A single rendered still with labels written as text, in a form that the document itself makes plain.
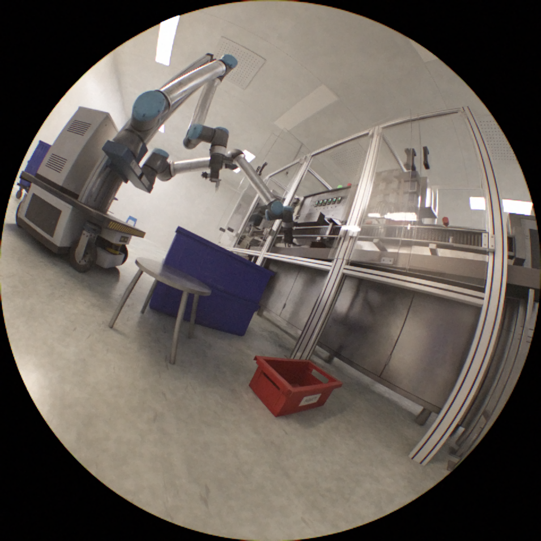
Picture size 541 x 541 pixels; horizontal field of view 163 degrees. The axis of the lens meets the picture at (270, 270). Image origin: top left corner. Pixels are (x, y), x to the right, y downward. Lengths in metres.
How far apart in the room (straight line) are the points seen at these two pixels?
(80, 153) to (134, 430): 1.26
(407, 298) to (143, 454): 1.18
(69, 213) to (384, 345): 1.72
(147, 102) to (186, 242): 0.72
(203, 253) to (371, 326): 1.00
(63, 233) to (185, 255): 0.68
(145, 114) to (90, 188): 0.53
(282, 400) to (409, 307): 0.80
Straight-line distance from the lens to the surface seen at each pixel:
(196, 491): 0.39
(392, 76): 2.48
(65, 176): 1.30
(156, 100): 1.02
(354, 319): 1.21
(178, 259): 0.95
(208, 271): 0.98
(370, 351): 1.14
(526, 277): 0.91
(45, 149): 2.71
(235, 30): 2.83
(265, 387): 0.64
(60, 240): 1.12
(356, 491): 0.55
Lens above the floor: 0.36
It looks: 4 degrees up
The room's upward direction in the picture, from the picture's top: 24 degrees clockwise
